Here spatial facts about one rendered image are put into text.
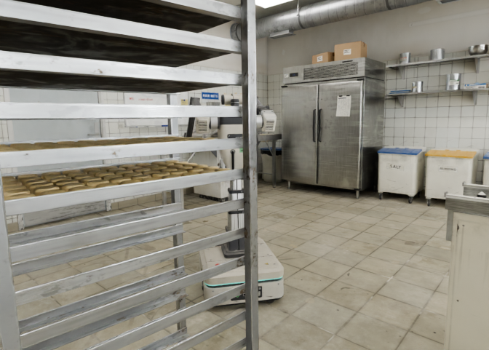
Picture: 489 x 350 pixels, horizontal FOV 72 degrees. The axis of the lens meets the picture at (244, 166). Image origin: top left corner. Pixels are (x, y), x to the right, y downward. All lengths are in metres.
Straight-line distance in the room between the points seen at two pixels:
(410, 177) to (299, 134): 1.76
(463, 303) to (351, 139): 3.79
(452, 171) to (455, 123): 0.90
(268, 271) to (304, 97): 3.76
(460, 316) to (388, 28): 5.00
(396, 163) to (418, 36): 1.95
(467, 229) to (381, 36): 4.86
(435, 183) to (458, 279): 3.60
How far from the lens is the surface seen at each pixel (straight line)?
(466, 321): 1.72
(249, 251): 1.04
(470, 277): 1.64
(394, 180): 5.32
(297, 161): 5.68
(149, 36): 0.86
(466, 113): 5.71
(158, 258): 0.90
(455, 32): 5.86
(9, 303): 0.80
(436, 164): 5.14
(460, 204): 1.57
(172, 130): 1.34
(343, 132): 5.26
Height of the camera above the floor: 1.21
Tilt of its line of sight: 8 degrees down
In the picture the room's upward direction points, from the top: 1 degrees counter-clockwise
